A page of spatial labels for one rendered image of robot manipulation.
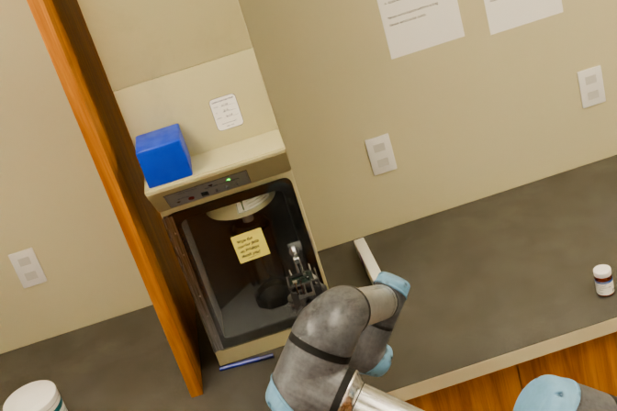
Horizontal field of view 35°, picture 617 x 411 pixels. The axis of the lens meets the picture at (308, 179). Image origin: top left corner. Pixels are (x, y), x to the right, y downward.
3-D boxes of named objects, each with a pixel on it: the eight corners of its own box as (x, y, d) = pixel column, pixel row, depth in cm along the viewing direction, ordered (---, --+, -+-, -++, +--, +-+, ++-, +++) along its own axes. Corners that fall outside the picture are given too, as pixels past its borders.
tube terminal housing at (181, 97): (212, 314, 271) (114, 58, 237) (324, 277, 272) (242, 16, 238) (219, 366, 248) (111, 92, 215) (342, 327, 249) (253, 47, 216)
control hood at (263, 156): (157, 208, 228) (142, 172, 223) (291, 166, 229) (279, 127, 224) (158, 231, 217) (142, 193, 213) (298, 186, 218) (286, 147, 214)
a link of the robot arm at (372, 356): (405, 338, 208) (360, 321, 205) (384, 385, 209) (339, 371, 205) (392, 325, 216) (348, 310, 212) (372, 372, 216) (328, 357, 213)
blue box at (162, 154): (149, 171, 223) (135, 136, 219) (191, 157, 223) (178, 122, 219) (149, 189, 214) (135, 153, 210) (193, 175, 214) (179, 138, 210)
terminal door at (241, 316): (217, 350, 246) (164, 215, 228) (333, 313, 247) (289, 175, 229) (217, 352, 245) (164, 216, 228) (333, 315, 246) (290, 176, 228)
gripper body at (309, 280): (315, 265, 225) (324, 292, 214) (325, 295, 229) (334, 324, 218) (283, 275, 225) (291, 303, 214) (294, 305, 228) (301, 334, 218)
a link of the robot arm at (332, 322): (307, 272, 168) (375, 265, 215) (282, 330, 169) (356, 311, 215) (366, 301, 165) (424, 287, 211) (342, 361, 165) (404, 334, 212)
